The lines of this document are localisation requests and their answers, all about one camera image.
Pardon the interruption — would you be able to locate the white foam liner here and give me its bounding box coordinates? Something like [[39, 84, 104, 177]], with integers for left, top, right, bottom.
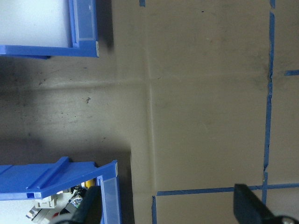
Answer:
[[0, 184, 103, 224], [0, 0, 73, 49]]

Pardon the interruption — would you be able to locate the blue bin with black buttons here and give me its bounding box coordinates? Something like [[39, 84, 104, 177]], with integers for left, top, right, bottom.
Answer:
[[0, 0, 100, 59]]

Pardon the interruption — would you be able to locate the silver push button green ring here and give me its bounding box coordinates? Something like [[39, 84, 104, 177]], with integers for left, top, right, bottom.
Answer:
[[25, 207, 43, 220]]

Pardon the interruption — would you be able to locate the black switch with blue label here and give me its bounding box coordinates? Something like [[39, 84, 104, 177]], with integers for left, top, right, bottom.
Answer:
[[66, 186, 86, 212]]

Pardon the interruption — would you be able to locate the white plastic contact block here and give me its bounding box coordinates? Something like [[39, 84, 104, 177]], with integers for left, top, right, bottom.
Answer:
[[35, 195, 58, 210]]

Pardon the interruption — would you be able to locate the blue bin with mixed buttons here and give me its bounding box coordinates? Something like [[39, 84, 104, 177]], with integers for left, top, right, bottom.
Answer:
[[0, 156, 122, 224]]

